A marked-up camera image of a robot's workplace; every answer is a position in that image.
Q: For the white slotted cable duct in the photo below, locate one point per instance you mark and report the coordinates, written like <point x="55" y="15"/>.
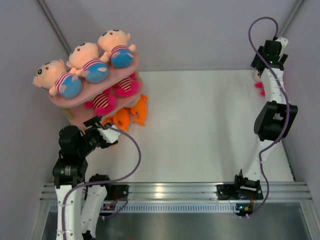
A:
<point x="175" y="207"/>

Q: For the orange plush toy middle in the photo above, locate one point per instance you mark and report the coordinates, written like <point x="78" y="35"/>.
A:
<point x="121" y="119"/>

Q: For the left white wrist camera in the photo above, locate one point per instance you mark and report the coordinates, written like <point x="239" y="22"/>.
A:
<point x="110" y="134"/>

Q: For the orange plush toy right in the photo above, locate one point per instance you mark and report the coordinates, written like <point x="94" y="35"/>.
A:
<point x="140" y="110"/>

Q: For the orange plush toy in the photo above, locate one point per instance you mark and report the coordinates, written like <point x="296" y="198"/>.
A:
<point x="121" y="119"/>
<point x="140" y="110"/>

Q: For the boy plush black hair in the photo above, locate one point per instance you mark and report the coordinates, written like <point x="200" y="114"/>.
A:
<point x="54" y="77"/>

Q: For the pink two-tier wooden shelf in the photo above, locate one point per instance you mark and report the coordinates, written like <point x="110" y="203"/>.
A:
<point x="74" y="108"/>

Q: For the boy plush red dot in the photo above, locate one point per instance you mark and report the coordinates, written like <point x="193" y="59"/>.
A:
<point x="114" y="44"/>

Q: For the white pink plush yellow glasses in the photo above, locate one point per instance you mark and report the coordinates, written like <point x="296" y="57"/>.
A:
<point x="259" y="84"/>

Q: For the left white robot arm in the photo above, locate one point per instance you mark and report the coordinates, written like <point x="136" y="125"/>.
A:
<point x="78" y="206"/>

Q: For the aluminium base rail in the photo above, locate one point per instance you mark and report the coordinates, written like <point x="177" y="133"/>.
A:
<point x="208" y="191"/>

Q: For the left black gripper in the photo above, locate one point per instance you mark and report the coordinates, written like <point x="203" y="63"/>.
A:
<point x="96" y="121"/>

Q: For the white pink plush face down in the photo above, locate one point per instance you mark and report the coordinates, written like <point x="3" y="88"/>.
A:
<point x="126" y="87"/>

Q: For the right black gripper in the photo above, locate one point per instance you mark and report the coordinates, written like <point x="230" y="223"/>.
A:
<point x="256" y="59"/>

